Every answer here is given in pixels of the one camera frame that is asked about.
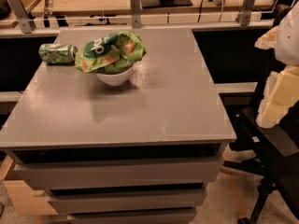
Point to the metal bracket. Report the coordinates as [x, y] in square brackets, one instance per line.
[135, 14]
[244, 14]
[19, 16]

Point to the black office chair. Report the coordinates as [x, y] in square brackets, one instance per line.
[276, 149]

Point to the white bowl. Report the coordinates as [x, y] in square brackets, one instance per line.
[115, 80]

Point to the left metal bracket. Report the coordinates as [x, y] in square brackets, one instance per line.
[19, 16]

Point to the wooden back workbench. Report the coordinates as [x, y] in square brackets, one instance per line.
[105, 8]

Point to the cardboard box on floor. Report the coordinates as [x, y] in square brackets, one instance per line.
[27, 202]

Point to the green soda can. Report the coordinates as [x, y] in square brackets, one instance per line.
[57, 53]

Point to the green rice chip bag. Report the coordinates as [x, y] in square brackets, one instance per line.
[110, 54]

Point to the middle metal bracket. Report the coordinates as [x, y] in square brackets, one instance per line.
[135, 14]

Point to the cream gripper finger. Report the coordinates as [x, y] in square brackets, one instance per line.
[281, 92]

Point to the grey drawer cabinet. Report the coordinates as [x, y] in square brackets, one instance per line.
[140, 153]

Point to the right metal bracket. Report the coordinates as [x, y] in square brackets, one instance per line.
[244, 14]

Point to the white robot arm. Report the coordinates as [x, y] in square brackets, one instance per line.
[284, 39]

